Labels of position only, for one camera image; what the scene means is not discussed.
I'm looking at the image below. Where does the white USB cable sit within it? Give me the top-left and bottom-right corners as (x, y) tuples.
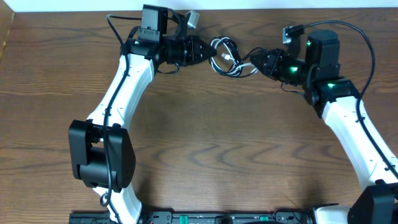
(210, 37), (259, 77)

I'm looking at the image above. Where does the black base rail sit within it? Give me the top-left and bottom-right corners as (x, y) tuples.
(68, 210), (315, 224)

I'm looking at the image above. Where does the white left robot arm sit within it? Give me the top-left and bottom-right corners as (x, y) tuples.
(68, 4), (216, 223)

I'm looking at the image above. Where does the black USB cable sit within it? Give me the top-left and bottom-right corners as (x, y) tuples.
(208, 36), (265, 78)

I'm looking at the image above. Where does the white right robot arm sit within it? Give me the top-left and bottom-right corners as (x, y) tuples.
(250, 27), (397, 223)

